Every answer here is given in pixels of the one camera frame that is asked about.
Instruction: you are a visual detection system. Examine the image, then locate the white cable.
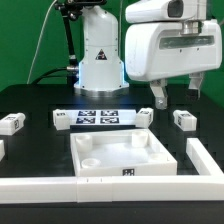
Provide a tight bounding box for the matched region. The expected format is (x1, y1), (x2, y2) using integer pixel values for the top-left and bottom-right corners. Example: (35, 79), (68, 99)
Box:
(26, 0), (58, 85)

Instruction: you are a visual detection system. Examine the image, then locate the black camera stand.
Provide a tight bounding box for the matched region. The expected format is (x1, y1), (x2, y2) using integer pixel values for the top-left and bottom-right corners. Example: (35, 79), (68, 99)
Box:
(53, 0), (108, 75)

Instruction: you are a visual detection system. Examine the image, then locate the white marker tag strip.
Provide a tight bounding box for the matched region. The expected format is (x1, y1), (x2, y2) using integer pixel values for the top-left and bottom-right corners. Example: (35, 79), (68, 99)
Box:
(66, 109), (136, 125)

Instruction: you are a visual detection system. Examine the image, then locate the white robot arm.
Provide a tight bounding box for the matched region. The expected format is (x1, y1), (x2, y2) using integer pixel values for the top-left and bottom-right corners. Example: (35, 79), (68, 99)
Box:
(75, 0), (222, 109)

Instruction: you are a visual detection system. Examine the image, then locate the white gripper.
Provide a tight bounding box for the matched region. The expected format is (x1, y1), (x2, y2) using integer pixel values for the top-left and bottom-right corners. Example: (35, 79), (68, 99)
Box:
(125, 21), (222, 110)

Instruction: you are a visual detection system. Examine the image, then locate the white L-shaped obstacle fence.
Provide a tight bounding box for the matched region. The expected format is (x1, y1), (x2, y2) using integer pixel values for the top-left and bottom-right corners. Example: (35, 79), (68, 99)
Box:
(0, 139), (224, 204)

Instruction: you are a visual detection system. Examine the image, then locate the black cable at base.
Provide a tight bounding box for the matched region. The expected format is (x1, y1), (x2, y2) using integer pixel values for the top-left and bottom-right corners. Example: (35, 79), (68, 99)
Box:
(32, 66), (80, 86)

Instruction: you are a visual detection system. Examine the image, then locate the white square tabletop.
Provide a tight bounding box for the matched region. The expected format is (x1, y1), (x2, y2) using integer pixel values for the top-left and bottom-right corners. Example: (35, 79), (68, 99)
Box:
(70, 129), (177, 177)

